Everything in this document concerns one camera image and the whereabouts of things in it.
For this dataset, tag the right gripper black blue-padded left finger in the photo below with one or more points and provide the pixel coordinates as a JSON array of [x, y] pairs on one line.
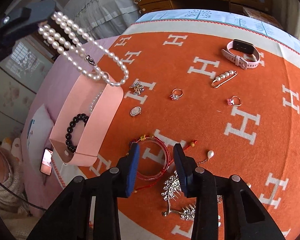
[[68, 216]]

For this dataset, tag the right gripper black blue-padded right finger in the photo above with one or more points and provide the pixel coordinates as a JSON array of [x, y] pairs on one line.
[[244, 215]]

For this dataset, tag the silver rhinestone hair comb tiara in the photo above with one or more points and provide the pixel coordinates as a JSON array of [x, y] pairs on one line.
[[171, 191]]

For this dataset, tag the pink open jewelry box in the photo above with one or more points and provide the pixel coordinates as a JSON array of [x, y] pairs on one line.
[[88, 138]]

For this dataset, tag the smartphone with lit screen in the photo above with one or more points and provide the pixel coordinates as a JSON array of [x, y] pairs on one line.
[[46, 163]]

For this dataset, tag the pearl drop pendant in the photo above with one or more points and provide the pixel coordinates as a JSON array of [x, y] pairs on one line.
[[210, 154]]

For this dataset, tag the white lace-covered furniture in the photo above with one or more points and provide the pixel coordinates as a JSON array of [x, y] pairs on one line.
[[103, 18]]

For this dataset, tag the small pearl strand in box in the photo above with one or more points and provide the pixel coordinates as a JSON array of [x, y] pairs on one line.
[[94, 102]]

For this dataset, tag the orange H-pattern blanket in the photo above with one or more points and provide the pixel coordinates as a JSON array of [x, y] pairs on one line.
[[252, 122]]

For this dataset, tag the oval white stone brooch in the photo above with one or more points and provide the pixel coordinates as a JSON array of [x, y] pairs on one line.
[[135, 111]]

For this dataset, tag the silver flower brooch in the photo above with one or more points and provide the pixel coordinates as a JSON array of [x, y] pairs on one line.
[[137, 88]]

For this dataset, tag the gold pearl safety pin brooch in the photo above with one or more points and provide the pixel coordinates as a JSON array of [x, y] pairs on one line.
[[223, 78]]

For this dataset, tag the pink smart watch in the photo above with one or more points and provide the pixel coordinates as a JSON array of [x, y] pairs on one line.
[[242, 54]]

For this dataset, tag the light blue patterned bed sheet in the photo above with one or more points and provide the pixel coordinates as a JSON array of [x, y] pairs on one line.
[[236, 20]]

